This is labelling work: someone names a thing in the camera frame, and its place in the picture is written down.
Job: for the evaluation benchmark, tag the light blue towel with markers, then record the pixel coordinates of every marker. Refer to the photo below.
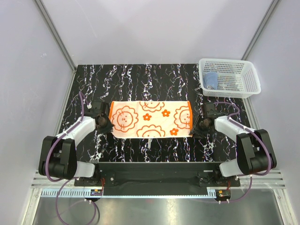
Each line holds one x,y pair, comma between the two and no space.
211,80

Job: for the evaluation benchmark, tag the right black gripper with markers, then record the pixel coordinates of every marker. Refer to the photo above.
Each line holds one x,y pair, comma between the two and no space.
199,134

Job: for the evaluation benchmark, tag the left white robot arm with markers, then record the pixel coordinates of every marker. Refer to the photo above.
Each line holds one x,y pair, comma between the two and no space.
58,158

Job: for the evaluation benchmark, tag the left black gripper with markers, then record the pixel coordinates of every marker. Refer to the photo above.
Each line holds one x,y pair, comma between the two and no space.
108,128

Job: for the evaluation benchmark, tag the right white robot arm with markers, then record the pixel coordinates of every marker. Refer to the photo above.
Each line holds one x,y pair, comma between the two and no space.
254,150

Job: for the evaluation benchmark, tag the orange white patterned towel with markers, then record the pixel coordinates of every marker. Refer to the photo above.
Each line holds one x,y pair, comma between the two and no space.
151,119

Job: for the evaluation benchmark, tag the aluminium rail frame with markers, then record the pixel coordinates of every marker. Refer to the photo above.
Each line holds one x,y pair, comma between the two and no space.
50,189

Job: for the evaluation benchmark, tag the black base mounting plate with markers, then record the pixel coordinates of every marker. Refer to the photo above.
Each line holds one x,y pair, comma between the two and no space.
204,174

